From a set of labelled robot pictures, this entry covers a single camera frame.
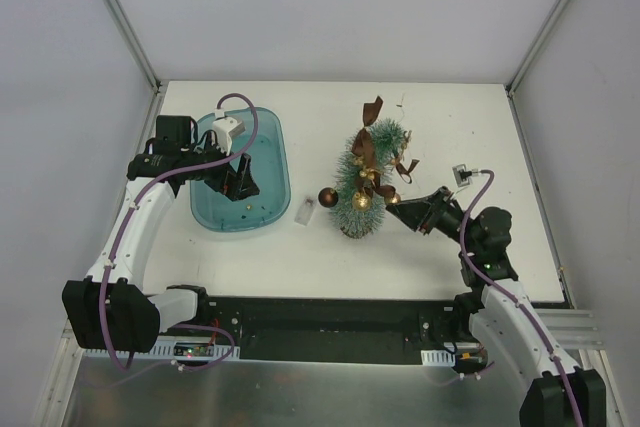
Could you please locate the teal transparent plastic bin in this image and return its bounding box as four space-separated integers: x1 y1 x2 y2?
190 107 291 232

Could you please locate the gold ball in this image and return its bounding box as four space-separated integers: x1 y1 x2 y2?
351 191 372 212

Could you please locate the gold berry sprig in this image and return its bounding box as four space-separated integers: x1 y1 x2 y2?
350 127 419 184

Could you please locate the small frosted green christmas tree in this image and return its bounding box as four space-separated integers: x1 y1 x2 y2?
327 115 409 241

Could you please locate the brown matte ball ornament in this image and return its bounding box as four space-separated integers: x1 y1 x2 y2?
318 187 339 208

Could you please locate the brown ribbon bow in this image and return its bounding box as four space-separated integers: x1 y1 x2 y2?
350 96 420 205

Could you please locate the gold glitter ball ornament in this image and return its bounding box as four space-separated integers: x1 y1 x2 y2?
386 193 401 205

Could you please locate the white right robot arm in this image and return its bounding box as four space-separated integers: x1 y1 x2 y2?
386 187 607 426

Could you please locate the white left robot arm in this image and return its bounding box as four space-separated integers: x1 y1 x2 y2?
62 114 259 353

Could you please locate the right controller board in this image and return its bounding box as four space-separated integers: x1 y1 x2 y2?
420 349 488 368

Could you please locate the controller board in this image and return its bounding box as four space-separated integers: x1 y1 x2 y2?
420 349 488 368
150 340 240 362

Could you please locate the left controller board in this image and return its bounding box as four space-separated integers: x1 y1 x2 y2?
150 340 240 362

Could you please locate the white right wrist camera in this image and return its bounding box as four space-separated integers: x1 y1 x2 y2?
452 164 480 192

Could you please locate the left aluminium corner post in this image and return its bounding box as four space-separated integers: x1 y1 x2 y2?
103 0 162 93

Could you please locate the aluminium corner post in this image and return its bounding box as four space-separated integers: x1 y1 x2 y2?
103 0 162 93
505 0 573 98

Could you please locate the right aluminium corner post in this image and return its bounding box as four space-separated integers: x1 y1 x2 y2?
505 0 573 98

